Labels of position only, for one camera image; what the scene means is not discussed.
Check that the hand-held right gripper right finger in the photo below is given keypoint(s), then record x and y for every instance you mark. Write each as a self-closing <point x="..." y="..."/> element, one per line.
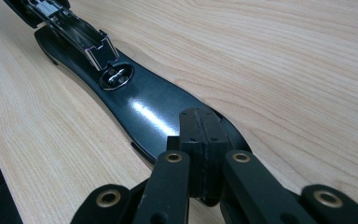
<point x="245" y="186"/>

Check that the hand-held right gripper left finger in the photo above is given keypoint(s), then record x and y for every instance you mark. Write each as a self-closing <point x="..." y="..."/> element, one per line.
<point x="167" y="186"/>

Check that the black stapler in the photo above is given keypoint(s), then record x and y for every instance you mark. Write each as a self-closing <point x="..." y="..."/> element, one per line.
<point x="146" y="105"/>

